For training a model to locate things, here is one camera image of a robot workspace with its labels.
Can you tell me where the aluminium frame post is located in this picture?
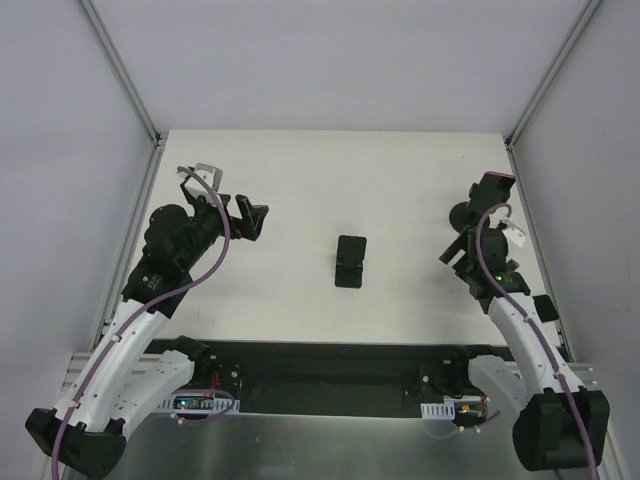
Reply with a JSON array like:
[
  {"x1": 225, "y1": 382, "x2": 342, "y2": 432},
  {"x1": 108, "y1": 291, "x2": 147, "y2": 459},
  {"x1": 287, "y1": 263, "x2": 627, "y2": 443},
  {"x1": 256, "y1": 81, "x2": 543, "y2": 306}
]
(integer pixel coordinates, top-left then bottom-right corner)
[
  {"x1": 75, "y1": 0, "x2": 163, "y2": 146},
  {"x1": 505, "y1": 0, "x2": 606, "y2": 152}
]

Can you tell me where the black round-base phone stand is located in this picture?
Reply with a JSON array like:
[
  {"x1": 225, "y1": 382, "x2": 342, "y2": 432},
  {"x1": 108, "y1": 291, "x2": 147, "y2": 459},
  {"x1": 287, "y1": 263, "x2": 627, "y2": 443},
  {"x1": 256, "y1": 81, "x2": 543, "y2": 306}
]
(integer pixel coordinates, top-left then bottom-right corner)
[{"x1": 448, "y1": 183, "x2": 490, "y2": 233}]

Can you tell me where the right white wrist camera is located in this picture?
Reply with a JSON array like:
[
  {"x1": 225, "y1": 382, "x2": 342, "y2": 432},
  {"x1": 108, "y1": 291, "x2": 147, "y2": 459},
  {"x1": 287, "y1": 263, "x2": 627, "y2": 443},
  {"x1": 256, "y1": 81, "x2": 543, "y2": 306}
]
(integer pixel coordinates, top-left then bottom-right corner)
[{"x1": 499, "y1": 217, "x2": 527, "y2": 248}]

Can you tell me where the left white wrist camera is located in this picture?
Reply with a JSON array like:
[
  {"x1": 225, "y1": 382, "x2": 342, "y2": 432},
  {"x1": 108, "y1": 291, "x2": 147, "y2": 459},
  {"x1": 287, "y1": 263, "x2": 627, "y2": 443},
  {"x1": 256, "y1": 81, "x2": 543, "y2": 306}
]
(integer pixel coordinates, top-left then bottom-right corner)
[{"x1": 176, "y1": 163, "x2": 223, "y2": 199}]

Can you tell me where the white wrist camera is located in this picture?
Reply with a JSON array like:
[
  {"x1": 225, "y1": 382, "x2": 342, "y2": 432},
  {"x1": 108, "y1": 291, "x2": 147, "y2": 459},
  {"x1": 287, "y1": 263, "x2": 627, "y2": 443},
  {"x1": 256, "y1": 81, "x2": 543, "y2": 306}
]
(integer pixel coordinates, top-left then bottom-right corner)
[
  {"x1": 176, "y1": 163, "x2": 223, "y2": 199},
  {"x1": 499, "y1": 217, "x2": 527, "y2": 248}
]

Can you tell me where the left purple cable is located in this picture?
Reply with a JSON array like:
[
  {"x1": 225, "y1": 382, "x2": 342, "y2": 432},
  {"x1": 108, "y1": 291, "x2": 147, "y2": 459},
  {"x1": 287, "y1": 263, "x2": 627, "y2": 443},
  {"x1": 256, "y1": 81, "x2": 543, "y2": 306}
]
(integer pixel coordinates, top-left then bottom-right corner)
[{"x1": 49, "y1": 167, "x2": 236, "y2": 479}]

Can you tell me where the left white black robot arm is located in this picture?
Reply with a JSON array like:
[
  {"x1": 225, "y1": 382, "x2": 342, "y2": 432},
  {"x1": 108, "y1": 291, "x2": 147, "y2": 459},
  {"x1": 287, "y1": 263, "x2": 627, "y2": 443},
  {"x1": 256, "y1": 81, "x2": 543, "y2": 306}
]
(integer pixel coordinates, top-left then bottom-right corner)
[{"x1": 25, "y1": 194, "x2": 269, "y2": 479}]

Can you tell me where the left aluminium frame post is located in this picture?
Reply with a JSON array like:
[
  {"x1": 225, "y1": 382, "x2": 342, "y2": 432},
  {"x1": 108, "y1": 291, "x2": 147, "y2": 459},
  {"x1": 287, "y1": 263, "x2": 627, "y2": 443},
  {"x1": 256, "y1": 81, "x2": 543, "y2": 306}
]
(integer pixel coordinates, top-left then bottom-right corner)
[{"x1": 75, "y1": 0, "x2": 163, "y2": 146}]

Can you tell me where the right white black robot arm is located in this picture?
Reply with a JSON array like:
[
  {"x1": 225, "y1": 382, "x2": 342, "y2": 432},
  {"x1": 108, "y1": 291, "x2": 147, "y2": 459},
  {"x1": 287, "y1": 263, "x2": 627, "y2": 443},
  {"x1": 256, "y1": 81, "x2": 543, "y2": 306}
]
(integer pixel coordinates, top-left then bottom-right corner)
[{"x1": 440, "y1": 226, "x2": 610, "y2": 477}]

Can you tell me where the purple black phone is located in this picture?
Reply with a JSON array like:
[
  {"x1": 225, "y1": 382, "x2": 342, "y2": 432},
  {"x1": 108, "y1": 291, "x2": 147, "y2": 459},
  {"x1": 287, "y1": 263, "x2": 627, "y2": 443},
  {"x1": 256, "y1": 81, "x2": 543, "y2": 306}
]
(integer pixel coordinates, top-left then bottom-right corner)
[{"x1": 474, "y1": 171, "x2": 516, "y2": 209}]

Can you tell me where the white slotted cable duct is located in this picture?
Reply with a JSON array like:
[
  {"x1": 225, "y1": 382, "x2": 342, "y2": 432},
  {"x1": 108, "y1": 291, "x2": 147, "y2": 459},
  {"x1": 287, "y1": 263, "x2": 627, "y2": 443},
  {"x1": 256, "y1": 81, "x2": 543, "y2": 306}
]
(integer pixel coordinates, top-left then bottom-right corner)
[
  {"x1": 154, "y1": 395, "x2": 240, "y2": 415},
  {"x1": 420, "y1": 401, "x2": 456, "y2": 421}
]

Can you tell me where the white slotted cable duct right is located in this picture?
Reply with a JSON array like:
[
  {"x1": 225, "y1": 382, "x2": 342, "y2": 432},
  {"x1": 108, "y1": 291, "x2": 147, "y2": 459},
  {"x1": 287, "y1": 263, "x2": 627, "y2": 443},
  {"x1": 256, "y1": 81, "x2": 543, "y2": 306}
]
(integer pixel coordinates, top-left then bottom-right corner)
[{"x1": 420, "y1": 401, "x2": 456, "y2": 421}]

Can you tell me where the right aluminium frame post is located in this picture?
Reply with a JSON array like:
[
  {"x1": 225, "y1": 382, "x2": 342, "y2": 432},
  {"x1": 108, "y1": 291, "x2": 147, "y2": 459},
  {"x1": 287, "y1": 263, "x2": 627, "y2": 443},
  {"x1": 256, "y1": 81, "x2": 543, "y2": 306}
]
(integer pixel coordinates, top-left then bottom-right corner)
[{"x1": 505, "y1": 0, "x2": 606, "y2": 152}]

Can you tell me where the white slotted cable duct left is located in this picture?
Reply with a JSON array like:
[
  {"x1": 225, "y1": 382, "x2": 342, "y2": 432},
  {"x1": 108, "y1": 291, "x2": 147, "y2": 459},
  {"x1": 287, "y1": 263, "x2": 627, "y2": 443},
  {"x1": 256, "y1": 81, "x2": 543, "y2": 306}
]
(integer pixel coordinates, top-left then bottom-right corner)
[{"x1": 154, "y1": 395, "x2": 240, "y2": 415}]

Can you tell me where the black angled phone stand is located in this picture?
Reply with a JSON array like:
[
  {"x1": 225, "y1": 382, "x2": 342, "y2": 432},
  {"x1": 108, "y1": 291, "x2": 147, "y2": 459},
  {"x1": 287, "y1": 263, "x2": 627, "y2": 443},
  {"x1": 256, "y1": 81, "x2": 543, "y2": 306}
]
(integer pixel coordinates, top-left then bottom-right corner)
[{"x1": 334, "y1": 235, "x2": 367, "y2": 289}]

